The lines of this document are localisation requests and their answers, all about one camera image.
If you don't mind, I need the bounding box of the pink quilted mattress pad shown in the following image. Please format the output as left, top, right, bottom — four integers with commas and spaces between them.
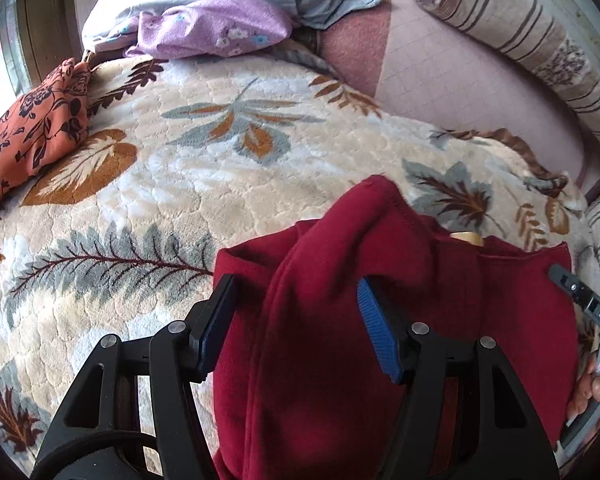
317, 0, 600, 201

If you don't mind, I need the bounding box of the purple floral cloth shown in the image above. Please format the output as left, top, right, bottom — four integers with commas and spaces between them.
125, 0, 296, 60

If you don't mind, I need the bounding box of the person's right hand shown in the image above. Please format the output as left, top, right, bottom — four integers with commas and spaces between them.
567, 352, 600, 421

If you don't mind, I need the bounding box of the leaf print fleece blanket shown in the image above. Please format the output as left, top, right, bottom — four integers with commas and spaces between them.
0, 52, 588, 480

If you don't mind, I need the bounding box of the orange floral cloth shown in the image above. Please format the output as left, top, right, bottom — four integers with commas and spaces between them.
0, 57, 93, 208

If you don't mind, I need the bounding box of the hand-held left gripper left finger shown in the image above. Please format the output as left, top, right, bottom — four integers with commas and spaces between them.
30, 274, 238, 480

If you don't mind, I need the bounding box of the dark red sweater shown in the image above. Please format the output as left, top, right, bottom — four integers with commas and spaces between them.
212, 175, 581, 480

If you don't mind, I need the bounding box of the striped floral rolled quilt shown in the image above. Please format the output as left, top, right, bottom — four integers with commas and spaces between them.
411, 0, 600, 171

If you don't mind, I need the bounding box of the wooden window frame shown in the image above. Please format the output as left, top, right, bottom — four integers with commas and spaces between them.
0, 0, 81, 111

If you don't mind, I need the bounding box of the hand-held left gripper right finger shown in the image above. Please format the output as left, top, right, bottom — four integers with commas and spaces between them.
357, 277, 561, 480

